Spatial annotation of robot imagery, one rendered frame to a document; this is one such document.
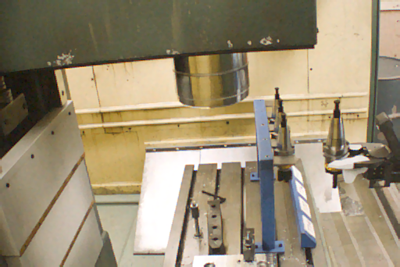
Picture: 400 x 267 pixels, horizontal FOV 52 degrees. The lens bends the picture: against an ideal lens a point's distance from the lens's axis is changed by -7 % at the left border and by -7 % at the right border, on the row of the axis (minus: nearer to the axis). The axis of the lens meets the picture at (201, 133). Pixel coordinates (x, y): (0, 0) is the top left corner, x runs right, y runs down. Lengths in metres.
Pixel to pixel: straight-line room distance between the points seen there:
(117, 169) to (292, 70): 1.00
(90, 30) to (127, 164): 1.48
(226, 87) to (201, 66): 0.06
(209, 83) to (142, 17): 0.18
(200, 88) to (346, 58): 1.24
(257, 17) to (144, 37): 0.20
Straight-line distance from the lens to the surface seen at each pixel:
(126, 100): 2.08
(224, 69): 0.84
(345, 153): 0.99
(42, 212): 1.08
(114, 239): 2.06
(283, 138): 1.23
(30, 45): 0.87
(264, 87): 2.00
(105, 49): 0.82
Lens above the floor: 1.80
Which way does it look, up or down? 24 degrees down
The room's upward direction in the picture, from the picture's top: 6 degrees counter-clockwise
